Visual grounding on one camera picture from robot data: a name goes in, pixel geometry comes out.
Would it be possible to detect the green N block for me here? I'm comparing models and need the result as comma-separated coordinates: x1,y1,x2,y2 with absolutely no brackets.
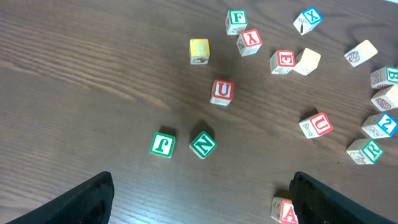
189,131,217,159

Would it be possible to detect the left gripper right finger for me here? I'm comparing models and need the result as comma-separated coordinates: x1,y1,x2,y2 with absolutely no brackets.
289,171,394,224

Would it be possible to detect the green F block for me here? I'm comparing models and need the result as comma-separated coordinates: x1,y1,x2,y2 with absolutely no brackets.
225,9,248,35

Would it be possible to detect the green J block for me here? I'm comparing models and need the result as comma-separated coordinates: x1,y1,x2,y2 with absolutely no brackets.
150,132,176,158

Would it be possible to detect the green B block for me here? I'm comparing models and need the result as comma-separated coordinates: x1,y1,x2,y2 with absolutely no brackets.
370,66,398,89

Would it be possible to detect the yellow block beside red E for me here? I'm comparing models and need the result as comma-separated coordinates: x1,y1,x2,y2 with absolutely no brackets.
293,48,321,76

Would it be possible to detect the red U block centre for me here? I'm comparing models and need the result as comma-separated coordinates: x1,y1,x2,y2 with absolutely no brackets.
299,112,333,139

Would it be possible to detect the red U block left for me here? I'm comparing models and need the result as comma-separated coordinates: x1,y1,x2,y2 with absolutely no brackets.
210,80,234,106

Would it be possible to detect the red A block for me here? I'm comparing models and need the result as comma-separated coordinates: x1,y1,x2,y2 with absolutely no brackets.
271,197,299,224

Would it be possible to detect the green R block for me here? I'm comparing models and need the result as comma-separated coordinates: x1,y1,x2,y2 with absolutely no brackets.
346,139,384,165

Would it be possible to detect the red u block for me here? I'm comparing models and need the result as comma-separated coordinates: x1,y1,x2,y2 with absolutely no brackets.
299,112,333,139
210,80,234,106

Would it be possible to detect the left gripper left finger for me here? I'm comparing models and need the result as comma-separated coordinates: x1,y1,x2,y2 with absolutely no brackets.
9,171,114,224

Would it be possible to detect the blue 2 block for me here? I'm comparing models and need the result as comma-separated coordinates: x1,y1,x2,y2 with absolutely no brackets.
361,113,397,139

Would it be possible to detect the yellow block far left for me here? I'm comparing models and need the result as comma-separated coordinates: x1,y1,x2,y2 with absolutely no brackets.
189,39,210,65

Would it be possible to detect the red X block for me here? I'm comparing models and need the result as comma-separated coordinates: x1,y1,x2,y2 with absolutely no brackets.
236,29,262,57

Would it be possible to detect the yellow block top centre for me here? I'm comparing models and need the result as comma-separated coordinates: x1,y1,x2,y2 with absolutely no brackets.
344,40,378,67

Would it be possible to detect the yellow block below B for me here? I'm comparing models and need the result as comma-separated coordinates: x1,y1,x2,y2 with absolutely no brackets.
371,85,397,111

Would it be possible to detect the blue X block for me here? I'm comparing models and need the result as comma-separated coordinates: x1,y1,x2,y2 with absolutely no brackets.
293,7,323,35

